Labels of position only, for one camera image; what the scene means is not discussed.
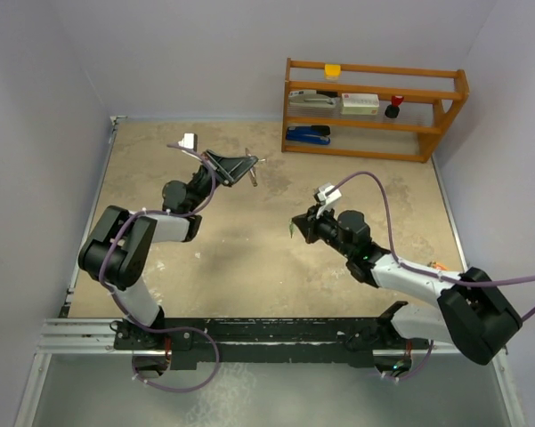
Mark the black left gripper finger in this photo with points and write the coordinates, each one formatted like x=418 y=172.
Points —
x=239 y=173
x=232 y=164

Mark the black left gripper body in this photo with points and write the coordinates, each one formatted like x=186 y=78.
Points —
x=222 y=176

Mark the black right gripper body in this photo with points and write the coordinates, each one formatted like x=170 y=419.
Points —
x=324 y=227

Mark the silver keyring with clips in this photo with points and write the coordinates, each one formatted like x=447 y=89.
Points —
x=252 y=172

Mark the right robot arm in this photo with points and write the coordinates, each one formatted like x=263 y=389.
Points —
x=460 y=308

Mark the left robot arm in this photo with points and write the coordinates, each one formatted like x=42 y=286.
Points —
x=116 y=250

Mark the blue stapler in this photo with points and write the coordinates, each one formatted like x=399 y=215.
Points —
x=311 y=134

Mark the grey stapler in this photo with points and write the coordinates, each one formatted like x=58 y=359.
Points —
x=313 y=99

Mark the white green staples box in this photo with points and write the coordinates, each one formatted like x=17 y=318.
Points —
x=360 y=104

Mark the yellow small box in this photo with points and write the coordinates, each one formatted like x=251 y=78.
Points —
x=332 y=72

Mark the wooden shelf rack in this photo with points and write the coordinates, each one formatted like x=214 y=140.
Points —
x=427 y=113

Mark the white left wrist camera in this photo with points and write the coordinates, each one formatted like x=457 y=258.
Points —
x=189 y=141

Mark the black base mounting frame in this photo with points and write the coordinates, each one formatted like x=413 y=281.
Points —
x=190 y=341

